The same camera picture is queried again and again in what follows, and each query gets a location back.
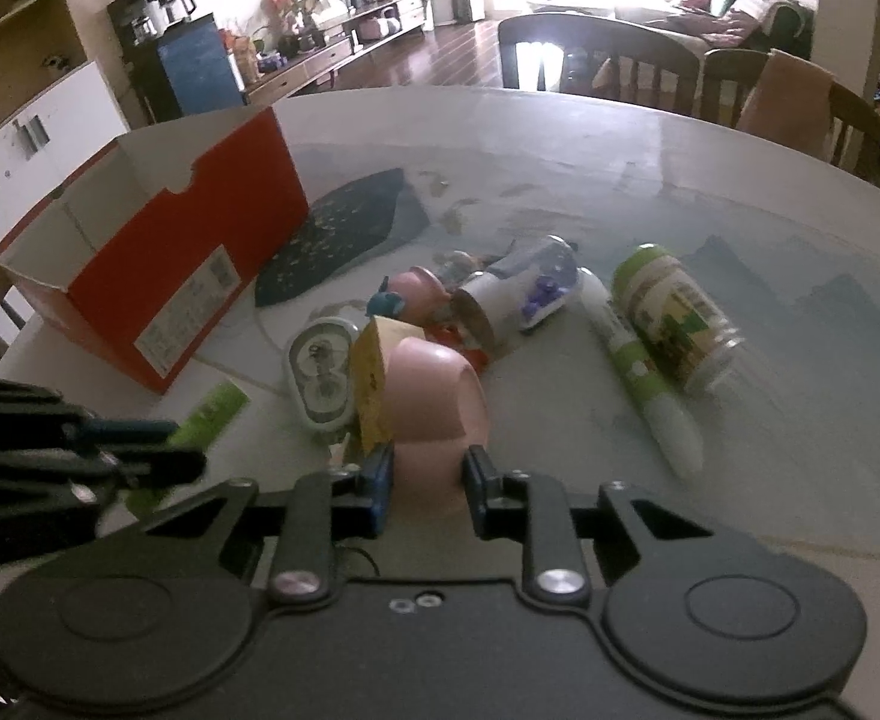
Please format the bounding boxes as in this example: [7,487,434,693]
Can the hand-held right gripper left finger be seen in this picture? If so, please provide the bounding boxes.
[140,441,397,608]

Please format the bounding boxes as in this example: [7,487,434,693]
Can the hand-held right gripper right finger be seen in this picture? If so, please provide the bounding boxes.
[461,446,719,608]

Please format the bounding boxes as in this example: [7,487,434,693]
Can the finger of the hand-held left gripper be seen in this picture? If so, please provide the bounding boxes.
[0,452,208,576]
[0,371,182,460]

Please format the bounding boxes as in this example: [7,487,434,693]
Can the green packet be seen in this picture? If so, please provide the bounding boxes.
[128,381,250,512]

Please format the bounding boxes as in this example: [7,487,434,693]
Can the orange toy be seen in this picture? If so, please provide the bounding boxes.
[423,321,490,370]

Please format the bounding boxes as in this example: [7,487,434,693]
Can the red cardboard box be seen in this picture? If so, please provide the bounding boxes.
[0,105,312,395]

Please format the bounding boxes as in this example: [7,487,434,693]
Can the white green tube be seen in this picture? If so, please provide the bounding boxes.
[575,268,704,478]

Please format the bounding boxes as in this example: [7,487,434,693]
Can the green lidded jar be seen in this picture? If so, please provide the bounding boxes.
[610,243,747,398]

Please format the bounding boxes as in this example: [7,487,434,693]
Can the white alarm clock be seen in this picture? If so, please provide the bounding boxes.
[284,315,363,433]

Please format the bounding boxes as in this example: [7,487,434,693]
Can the silver metal can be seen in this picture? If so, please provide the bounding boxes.
[451,268,520,352]

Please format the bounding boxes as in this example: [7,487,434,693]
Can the pink pig toy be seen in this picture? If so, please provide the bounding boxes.
[367,267,454,321]

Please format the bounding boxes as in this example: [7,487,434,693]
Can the small grey figurine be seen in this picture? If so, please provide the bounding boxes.
[436,250,483,290]

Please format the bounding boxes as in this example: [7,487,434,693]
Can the clear bottle purple print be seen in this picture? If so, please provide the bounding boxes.
[489,235,583,333]

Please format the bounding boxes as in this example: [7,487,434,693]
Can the dark patterned placemat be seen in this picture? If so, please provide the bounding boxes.
[254,167,430,308]

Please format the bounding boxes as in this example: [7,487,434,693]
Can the blue front water dispenser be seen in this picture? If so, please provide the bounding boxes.
[107,0,247,125]

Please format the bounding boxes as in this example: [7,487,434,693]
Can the low wooden console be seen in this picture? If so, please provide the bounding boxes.
[241,0,427,103]

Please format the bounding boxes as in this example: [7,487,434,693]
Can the pink potted flowers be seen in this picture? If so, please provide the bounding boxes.
[262,0,315,40]

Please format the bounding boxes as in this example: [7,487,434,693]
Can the pink round pot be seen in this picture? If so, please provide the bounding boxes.
[356,11,401,44]

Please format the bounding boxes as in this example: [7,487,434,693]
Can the dark dining chair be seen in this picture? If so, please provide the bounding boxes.
[498,13,704,118]

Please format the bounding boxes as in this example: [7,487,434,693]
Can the light sofa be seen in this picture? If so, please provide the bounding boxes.
[615,0,816,62]

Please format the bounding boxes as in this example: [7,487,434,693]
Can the wooden white wall cabinet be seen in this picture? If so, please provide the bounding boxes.
[0,0,130,256]

